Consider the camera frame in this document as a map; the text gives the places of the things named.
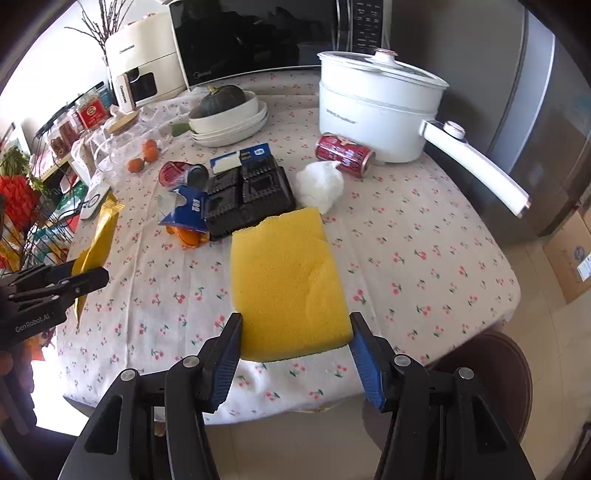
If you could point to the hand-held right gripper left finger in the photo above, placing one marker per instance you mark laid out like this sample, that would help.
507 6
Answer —
228 364

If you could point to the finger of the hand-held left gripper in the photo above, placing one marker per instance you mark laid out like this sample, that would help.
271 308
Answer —
44 276
83 281

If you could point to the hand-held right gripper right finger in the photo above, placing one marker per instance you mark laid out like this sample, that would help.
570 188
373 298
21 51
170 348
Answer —
369 369

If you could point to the gold foil packet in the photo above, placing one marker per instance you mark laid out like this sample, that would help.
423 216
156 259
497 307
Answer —
104 230

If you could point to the yellow sponge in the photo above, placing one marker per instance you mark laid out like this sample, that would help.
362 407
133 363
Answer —
286 277

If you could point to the brown trash bin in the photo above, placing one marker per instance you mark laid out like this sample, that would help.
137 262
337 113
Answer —
489 360

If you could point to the white tissue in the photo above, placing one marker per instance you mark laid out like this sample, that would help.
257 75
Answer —
318 184

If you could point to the blue and white box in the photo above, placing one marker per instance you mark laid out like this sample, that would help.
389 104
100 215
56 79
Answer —
256 154

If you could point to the red paper pineapple ornament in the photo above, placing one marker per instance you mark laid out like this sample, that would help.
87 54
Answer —
18 194

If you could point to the orange plastic wrapper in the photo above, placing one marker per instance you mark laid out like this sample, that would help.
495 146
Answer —
187 237

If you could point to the cherry print tablecloth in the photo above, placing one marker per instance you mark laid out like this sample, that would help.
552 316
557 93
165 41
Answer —
415 258

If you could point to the small orange fruit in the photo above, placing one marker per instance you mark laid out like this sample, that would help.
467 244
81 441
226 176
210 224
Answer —
150 150
135 165

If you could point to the torn blue wrapper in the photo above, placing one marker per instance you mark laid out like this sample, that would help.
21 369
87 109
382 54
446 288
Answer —
191 210

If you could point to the small red tin can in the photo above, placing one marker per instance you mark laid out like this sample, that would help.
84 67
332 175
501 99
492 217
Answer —
173 174

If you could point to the glass jar wooden lid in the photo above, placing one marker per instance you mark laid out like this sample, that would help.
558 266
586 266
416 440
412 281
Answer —
122 122

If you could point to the red tin box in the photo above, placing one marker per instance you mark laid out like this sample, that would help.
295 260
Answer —
90 115

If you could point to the black plastic tray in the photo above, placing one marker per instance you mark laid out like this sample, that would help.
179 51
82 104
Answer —
258 194

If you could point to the green vegetable piece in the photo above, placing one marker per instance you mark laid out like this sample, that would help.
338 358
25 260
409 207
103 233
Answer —
178 129

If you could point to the red drink can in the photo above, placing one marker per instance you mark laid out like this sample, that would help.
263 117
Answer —
341 154

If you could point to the white bowl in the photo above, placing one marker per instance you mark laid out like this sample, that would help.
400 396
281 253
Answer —
231 121

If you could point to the dark green squash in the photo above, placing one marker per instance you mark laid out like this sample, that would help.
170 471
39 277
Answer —
221 101

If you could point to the cardboard box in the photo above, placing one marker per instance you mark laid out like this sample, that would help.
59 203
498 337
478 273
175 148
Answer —
568 258

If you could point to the white air fryer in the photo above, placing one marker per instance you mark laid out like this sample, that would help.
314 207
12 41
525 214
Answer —
147 50

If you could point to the white electric pot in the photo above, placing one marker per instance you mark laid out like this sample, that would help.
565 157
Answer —
369 120

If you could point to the dry branches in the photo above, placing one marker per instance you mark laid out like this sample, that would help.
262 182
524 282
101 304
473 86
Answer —
99 25

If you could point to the black microwave oven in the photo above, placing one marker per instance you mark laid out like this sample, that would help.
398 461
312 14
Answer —
254 37

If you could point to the grey refrigerator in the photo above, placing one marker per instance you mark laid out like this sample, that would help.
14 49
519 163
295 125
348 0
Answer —
531 115

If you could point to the glass pot lid white knob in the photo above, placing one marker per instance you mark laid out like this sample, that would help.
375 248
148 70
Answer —
383 64

